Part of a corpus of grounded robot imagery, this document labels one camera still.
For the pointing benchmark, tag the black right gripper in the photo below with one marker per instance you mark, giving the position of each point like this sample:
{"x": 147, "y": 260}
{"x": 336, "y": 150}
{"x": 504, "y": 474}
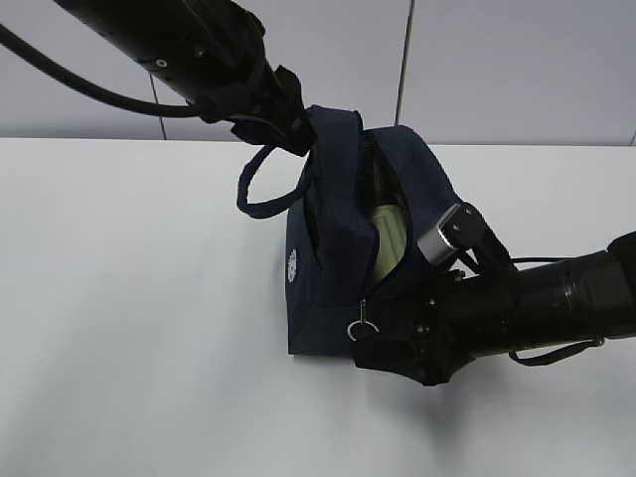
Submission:
{"x": 428, "y": 352}

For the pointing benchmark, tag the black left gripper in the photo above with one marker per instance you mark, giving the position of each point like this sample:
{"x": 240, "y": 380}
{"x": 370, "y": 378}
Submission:
{"x": 271, "y": 112}

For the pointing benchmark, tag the navy blue lunch bag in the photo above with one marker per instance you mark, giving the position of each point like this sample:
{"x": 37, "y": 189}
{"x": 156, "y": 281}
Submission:
{"x": 331, "y": 242}

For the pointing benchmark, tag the green lidded glass container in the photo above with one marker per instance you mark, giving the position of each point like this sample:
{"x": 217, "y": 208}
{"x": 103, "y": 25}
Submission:
{"x": 390, "y": 223}

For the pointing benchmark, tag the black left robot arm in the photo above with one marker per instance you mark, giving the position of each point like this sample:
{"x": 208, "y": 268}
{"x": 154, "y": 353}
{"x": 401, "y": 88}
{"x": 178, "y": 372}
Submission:
{"x": 212, "y": 54}

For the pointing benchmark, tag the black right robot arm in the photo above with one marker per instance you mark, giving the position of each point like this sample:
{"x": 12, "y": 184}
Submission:
{"x": 537, "y": 316}

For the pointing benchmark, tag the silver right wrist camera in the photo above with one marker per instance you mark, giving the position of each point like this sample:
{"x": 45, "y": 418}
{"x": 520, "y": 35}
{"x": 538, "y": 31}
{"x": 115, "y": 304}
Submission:
{"x": 461, "y": 233}

